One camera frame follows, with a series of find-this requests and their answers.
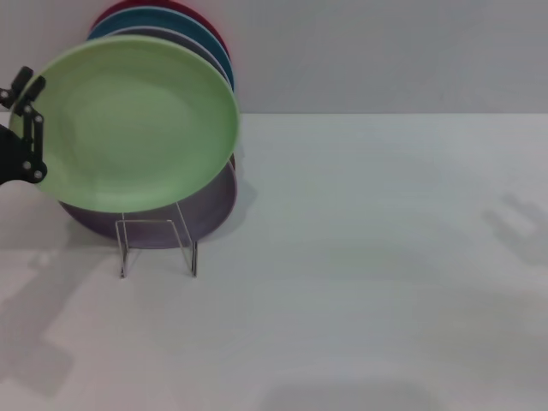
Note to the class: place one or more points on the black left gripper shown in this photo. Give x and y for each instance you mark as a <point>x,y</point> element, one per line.
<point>10,158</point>

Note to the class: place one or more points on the light green plate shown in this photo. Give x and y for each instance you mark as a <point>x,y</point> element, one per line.
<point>137,124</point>

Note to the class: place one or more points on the blue plate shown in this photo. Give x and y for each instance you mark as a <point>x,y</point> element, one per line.
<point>197,30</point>

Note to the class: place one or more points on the red plate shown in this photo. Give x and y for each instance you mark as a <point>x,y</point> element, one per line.
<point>210,21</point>

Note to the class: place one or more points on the purple plate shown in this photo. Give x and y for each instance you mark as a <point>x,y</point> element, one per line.
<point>201,214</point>

